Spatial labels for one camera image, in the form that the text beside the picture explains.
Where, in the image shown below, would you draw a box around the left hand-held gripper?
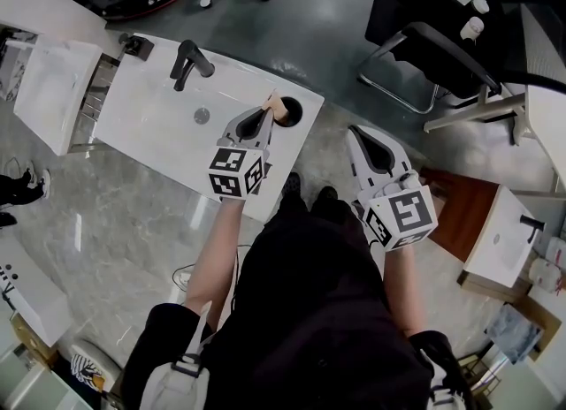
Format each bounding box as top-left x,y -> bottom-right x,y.
207,105 -> 276,203

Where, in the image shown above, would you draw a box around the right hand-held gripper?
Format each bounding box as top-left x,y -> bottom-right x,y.
347,124 -> 440,253

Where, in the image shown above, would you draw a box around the small tan object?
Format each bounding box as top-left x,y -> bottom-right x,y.
264,87 -> 289,125

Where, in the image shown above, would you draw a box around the person's right forearm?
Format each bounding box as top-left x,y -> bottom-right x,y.
380,239 -> 429,338

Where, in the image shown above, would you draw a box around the white shoulder bag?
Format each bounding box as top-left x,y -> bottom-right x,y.
140,300 -> 212,410

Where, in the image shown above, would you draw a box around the person's left forearm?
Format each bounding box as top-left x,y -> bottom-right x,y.
182,195 -> 245,330

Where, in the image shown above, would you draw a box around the person's left black shoe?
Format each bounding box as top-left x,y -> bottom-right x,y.
281,171 -> 303,200

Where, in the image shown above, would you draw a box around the person's black trousers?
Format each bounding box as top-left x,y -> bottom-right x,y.
276,191 -> 369,244

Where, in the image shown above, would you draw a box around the white washbasin with black faucet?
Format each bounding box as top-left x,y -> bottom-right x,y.
94,32 -> 326,224

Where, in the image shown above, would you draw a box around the reddish brown wooden cabinet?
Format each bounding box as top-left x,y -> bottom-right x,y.
418,166 -> 503,264

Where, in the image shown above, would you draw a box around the black office chair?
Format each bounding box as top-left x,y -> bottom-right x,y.
356,21 -> 504,116

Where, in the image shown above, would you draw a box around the small black box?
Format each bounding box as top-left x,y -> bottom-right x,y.
118,32 -> 156,63

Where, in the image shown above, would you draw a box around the small white washbasin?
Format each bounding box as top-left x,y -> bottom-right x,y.
465,184 -> 548,290

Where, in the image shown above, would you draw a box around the metal rack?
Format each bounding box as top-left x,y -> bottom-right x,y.
68,55 -> 121,154

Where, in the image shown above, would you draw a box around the white desk with wooden legs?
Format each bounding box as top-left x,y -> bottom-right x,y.
423,84 -> 566,200

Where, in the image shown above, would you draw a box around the small black faucet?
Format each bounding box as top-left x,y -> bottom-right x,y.
518,215 -> 547,244

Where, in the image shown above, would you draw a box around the person's black shirt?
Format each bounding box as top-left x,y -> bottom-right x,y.
122,217 -> 477,410

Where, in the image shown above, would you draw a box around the black mesh chair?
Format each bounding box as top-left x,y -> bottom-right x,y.
484,0 -> 566,89

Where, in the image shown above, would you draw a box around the white plastic bag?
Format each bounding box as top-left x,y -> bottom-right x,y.
527,236 -> 566,297

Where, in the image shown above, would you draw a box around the grey marble tile sample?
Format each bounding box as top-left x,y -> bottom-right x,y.
483,303 -> 546,366

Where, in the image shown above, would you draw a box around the white counter with black dots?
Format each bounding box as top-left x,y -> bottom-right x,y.
0,231 -> 73,348

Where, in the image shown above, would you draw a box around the striped yellow cloth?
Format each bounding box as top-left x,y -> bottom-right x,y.
69,352 -> 106,391

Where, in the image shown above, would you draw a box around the red cable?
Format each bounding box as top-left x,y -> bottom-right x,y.
103,0 -> 189,19

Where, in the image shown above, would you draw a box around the white floor cable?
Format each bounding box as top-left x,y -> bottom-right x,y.
171,243 -> 243,297

